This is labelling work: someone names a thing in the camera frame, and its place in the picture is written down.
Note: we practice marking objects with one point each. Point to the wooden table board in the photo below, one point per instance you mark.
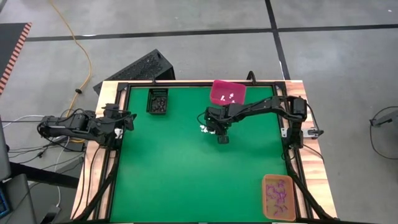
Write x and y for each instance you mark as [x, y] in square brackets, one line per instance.
[314, 174]

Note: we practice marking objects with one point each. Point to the grey cart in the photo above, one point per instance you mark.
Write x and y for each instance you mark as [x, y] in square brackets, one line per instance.
[18, 199]

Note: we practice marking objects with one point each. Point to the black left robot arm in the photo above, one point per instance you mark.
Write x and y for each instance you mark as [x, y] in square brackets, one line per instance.
[74, 126]

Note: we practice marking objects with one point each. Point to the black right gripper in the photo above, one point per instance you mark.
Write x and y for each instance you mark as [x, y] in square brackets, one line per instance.
[219, 119]

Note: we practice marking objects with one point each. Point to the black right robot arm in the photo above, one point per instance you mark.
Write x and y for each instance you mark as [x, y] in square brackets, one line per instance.
[264, 104]

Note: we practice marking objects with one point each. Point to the black cart leg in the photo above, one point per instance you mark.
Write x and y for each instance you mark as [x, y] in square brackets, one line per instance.
[46, 177]

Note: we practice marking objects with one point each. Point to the black clamp loop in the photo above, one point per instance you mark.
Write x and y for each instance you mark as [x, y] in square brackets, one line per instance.
[252, 77]

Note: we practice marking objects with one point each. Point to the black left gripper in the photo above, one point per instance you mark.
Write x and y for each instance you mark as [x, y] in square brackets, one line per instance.
[115, 119]

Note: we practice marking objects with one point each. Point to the black table frame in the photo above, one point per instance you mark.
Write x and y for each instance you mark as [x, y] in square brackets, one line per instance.
[186, 83]

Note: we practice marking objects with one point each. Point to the black perforated computer case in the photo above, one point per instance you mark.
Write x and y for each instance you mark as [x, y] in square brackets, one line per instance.
[140, 67]

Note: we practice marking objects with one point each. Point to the black slotted plastic basket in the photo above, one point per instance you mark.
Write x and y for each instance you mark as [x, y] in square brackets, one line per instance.
[158, 92]

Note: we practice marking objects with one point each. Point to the orange plastic bin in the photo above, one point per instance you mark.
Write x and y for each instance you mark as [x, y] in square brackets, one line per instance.
[280, 219]

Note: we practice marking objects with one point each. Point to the silver mounting bracket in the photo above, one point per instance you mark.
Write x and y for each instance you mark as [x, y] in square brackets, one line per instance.
[118, 133]
[312, 133]

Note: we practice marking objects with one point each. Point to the pink plastic bin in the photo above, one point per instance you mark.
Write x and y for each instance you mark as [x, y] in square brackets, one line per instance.
[228, 88]

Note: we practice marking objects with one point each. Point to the black diagonal frame strut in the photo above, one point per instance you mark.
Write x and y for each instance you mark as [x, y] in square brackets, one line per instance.
[99, 189]
[308, 193]

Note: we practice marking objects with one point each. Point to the black mat orange striped edge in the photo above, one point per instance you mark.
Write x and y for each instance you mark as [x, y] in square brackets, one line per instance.
[9, 46]

